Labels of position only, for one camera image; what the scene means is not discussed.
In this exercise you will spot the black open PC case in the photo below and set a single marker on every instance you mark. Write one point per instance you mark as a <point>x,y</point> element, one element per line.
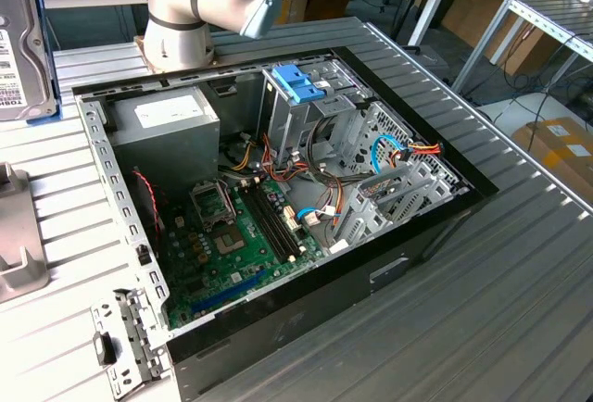
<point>324,309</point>

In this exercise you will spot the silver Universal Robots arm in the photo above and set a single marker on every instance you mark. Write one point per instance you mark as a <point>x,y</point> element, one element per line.
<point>176,3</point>

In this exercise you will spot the green motherboard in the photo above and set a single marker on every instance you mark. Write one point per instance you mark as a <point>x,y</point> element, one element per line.
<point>257,254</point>

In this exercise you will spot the hard disk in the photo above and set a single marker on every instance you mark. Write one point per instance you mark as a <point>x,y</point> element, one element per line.
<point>18,50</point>

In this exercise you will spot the grey power supply unit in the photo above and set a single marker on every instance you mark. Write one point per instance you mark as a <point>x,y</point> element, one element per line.
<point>167,142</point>

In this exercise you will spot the blue plastic latch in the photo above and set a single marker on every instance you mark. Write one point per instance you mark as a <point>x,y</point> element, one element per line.
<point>289,77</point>
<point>309,92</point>

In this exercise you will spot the yellow brown cardboard box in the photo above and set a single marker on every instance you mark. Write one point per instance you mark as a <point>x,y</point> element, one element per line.
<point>556,161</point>

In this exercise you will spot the black RAM slot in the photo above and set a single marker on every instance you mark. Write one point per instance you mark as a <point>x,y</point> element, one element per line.
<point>281,215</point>
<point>266,224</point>
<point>271,221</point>
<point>276,218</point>

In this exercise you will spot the white frame slat table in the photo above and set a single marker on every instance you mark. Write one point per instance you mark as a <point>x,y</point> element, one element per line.
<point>556,8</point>

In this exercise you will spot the metal disk bay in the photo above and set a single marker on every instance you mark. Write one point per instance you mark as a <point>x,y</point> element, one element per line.
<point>366,217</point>

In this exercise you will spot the blue expansion slot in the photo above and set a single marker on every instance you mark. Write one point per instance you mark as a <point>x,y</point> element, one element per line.
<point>227,294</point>

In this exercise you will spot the grey parts rack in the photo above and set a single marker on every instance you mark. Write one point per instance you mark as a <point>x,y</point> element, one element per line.
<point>18,235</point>

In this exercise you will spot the metal slot bracket flap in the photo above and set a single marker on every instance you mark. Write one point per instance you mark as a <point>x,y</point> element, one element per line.
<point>134,328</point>

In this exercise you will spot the grey metal drive cage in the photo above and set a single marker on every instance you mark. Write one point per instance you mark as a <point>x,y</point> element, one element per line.
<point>287,124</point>

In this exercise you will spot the large brown cardboard sheet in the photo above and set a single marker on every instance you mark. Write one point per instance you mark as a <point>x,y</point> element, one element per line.
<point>472,13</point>

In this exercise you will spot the CPU socket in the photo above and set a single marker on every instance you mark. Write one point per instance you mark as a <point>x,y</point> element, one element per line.
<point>228,239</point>

